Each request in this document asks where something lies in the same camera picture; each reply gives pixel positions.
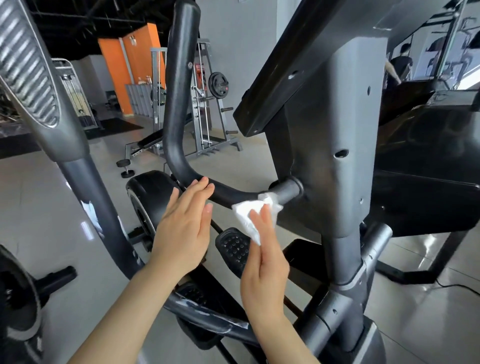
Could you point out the person's right hand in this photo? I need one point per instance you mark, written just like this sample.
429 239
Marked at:
264 277

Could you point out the person's left hand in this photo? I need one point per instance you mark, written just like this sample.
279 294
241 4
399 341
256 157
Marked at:
184 232

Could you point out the white wet wipe sheet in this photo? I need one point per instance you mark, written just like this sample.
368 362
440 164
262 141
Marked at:
246 214

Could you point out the black elliptical machine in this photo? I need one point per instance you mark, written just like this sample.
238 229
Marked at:
337 112
15 300

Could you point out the person's left forearm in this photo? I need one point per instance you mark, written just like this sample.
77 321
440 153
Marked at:
127 322

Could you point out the weight bench rack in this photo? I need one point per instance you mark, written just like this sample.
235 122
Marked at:
217 84

